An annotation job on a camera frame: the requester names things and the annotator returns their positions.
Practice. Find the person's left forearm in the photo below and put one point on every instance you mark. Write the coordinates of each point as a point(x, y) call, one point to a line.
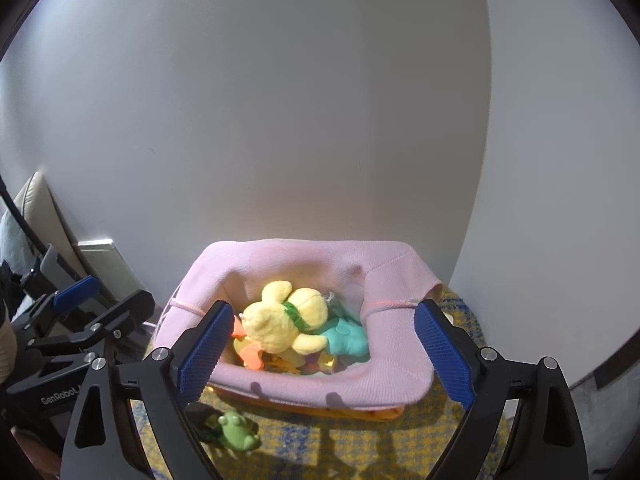
point(6, 355)

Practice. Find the yellow blue plaid blanket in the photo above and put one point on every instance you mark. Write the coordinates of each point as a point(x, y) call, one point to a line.
point(350, 445)

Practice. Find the grey pillow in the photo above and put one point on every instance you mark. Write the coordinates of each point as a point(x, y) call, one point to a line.
point(12, 245)

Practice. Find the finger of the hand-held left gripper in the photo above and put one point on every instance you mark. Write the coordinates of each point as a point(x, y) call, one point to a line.
point(127, 312)
point(77, 292)

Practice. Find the white flat panel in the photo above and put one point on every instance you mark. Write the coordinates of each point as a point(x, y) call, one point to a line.
point(110, 270)

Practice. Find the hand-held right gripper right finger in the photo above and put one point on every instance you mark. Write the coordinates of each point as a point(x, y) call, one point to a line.
point(445, 355)

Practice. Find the green frog toy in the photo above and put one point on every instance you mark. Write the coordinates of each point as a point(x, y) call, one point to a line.
point(237, 430)

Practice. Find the yellow duck plush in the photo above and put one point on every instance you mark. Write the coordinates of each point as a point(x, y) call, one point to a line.
point(280, 322)

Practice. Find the teal star plush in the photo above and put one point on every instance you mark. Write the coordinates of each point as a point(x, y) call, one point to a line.
point(347, 337)

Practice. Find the pink fabric bag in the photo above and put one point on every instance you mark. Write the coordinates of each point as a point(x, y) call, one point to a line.
point(320, 385)

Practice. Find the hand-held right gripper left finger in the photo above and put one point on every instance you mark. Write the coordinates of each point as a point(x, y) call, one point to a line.
point(205, 350)

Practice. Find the beige cushion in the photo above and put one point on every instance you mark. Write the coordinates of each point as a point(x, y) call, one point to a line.
point(42, 210)

